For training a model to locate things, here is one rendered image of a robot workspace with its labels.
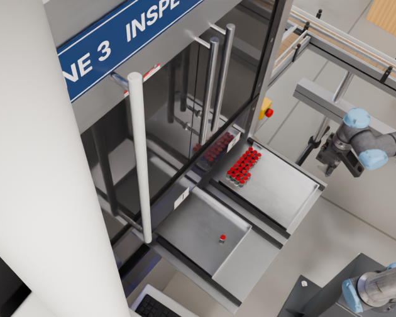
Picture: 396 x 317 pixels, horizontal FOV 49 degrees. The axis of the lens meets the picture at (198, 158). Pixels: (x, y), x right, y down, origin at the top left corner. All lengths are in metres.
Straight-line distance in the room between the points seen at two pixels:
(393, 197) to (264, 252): 1.59
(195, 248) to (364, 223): 1.53
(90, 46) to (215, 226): 1.17
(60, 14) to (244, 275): 1.27
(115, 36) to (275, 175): 1.28
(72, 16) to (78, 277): 0.45
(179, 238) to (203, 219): 0.13
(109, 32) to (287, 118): 2.61
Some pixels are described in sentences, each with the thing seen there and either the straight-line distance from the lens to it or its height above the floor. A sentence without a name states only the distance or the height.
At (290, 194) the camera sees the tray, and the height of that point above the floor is 0.88.
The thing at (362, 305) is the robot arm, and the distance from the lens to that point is 1.68.
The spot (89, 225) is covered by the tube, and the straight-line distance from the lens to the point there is 0.27.
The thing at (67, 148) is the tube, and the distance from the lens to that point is 0.21.
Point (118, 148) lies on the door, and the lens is 1.02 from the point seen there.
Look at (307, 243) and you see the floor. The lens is 2.81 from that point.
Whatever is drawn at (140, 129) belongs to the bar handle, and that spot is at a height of 1.79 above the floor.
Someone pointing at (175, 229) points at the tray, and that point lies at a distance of 1.75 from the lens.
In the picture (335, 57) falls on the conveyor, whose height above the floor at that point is 0.88.
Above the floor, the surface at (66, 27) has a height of 2.04.
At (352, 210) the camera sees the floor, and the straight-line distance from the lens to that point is 3.01.
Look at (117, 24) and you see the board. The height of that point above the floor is 1.99.
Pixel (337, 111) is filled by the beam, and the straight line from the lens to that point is 2.73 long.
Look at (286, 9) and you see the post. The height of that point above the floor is 1.60.
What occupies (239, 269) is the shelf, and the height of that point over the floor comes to 0.88.
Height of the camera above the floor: 2.49
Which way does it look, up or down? 57 degrees down
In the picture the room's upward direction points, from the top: 7 degrees clockwise
